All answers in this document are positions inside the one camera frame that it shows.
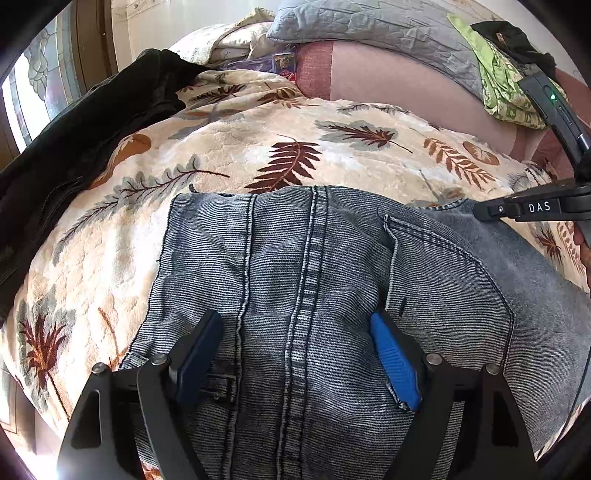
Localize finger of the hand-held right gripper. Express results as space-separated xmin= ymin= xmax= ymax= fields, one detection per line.
xmin=473 ymin=182 xmax=576 ymax=223

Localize black cloth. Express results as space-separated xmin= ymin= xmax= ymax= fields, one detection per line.
xmin=471 ymin=21 xmax=557 ymax=65

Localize blue denim pants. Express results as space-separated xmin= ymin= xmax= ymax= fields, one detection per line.
xmin=117 ymin=185 xmax=591 ymax=480

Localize small printed box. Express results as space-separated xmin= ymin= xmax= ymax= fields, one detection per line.
xmin=271 ymin=53 xmax=298 ymax=78

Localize white crumpled cloth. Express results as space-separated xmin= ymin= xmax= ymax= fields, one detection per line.
xmin=167 ymin=9 xmax=296 ymax=70

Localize green patterned cloth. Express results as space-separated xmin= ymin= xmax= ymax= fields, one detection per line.
xmin=447 ymin=14 xmax=550 ymax=124

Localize black jacket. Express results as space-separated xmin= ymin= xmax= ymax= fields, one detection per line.
xmin=0 ymin=48 xmax=208 ymax=319

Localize grey quilted pillow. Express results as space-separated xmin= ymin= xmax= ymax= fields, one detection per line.
xmin=267 ymin=0 xmax=490 ymax=100

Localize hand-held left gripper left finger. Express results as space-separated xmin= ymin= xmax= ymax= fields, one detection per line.
xmin=55 ymin=309 xmax=225 ymax=480

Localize stained glass window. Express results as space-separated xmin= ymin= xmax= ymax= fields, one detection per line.
xmin=0 ymin=0 xmax=116 ymax=158

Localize leaf print fleece blanket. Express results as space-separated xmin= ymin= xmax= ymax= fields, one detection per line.
xmin=0 ymin=69 xmax=591 ymax=480

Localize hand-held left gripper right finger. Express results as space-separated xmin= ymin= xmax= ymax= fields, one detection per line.
xmin=369 ymin=311 xmax=539 ymax=480

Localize pink bolster pillow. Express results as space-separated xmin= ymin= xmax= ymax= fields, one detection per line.
xmin=295 ymin=39 xmax=578 ymax=183

